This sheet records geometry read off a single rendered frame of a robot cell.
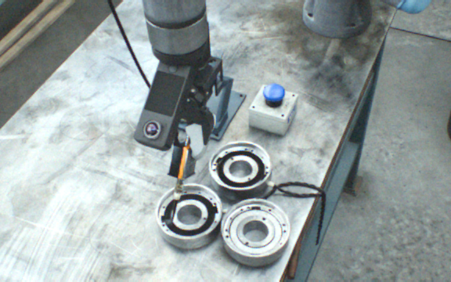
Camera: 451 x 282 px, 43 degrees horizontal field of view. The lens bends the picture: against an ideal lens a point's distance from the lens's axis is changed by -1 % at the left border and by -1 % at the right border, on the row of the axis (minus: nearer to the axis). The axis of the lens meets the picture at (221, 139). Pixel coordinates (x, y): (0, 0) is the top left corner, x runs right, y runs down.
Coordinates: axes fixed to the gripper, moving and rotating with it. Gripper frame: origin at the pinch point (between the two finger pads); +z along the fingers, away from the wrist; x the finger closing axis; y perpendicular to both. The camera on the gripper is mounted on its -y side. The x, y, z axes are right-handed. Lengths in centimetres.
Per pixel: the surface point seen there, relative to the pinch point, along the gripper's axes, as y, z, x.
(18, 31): 103, 91, 145
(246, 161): 9.9, 10.5, -5.6
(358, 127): 75, 63, -15
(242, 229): -3.1, 10.2, -10.4
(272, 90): 23.3, 5.7, -5.3
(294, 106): 24.8, 9.9, -8.9
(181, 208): -2.9, 10.5, 0.3
